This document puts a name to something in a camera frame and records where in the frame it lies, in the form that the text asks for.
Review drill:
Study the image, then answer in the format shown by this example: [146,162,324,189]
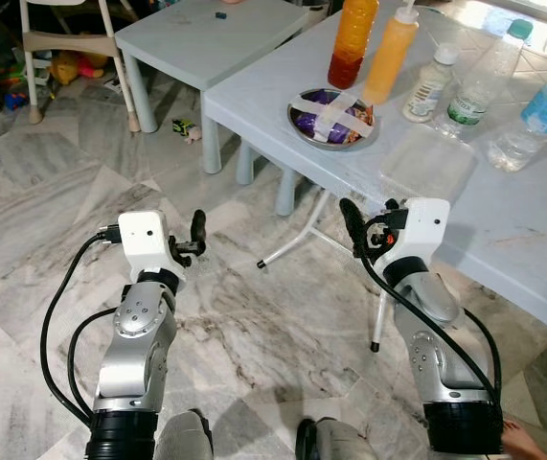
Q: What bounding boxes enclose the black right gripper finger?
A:
[339,198,366,260]

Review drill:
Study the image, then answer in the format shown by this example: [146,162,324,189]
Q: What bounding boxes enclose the white metal folding leg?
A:
[257,190,389,354]

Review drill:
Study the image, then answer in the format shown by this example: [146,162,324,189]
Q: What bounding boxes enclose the clear plastic food container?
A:
[378,125,479,205]

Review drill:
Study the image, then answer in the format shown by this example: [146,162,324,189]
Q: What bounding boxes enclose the small green pink toy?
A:
[171,118,203,146]

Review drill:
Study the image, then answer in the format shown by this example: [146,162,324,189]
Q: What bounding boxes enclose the taped metal bowl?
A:
[286,87,381,152]

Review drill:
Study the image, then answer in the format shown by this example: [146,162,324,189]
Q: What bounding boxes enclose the purple snack packet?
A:
[295,91,374,145]

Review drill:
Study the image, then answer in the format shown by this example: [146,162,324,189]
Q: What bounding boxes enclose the large light blue plastic table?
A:
[202,8,547,336]

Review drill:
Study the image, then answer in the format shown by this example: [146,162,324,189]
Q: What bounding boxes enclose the small white capped bottle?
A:
[403,43,460,125]

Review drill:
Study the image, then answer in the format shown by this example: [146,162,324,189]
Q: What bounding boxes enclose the orange squeeze sauce bottle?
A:
[362,3,420,106]

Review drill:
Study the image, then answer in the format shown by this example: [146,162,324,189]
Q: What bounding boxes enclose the clear bottle green label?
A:
[445,19,535,141]

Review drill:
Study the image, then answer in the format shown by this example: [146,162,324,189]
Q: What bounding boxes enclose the grey left robot leg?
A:
[154,410,215,460]

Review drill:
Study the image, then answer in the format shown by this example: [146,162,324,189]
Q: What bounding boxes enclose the grey robot leg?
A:
[154,410,215,460]
[295,418,379,460]

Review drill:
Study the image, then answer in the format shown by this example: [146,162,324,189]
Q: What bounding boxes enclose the red orange juice bottle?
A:
[328,0,380,91]

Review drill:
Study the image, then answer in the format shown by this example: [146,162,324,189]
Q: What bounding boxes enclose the small light blue plastic table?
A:
[115,0,314,135]

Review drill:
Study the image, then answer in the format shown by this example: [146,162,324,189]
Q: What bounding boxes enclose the yellow plush toy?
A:
[47,52,107,85]

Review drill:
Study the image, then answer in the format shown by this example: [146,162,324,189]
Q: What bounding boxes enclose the clear bottle blue label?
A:
[489,61,547,174]

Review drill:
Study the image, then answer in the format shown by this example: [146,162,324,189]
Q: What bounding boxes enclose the grey right robot leg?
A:
[295,418,379,460]

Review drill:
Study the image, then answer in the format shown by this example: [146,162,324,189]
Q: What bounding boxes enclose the white wooden high chair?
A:
[19,0,146,133]

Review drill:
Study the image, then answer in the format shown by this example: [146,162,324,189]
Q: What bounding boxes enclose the blue floor mat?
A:
[482,5,535,41]

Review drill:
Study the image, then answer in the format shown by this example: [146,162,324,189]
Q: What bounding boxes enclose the bare person foot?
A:
[501,418,547,460]

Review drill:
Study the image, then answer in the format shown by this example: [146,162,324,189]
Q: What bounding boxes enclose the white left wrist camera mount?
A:
[118,211,178,285]

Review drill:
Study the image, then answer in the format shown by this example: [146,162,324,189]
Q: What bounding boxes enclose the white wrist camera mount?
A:
[376,197,451,275]
[118,211,178,285]

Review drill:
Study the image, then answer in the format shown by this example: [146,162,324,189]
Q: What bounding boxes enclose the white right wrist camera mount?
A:
[376,197,451,275]

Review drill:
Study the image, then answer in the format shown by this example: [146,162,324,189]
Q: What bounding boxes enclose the short black left arm cable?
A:
[66,307,121,417]

